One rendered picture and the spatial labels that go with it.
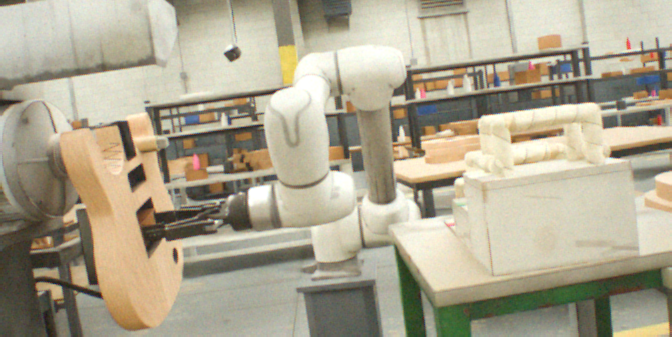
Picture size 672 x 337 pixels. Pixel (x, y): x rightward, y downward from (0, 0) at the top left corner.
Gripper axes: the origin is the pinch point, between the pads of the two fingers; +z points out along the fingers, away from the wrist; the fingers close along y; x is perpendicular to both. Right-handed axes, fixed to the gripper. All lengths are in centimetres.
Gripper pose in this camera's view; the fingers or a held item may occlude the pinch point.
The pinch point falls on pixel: (151, 226)
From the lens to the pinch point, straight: 105.2
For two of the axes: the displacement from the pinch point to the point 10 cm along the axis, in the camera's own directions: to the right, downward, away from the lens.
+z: -9.9, 1.6, -0.4
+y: -0.8, -2.1, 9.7
